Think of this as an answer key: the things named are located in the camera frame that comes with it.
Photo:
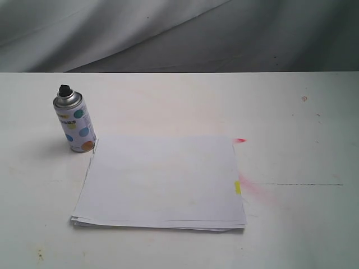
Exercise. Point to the white polka-dot spray can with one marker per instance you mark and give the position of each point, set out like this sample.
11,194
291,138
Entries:
73,115

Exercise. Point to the white paper stack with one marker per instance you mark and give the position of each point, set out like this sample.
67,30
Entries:
162,182

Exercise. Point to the grey backdrop cloth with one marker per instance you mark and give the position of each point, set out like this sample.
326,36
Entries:
179,36

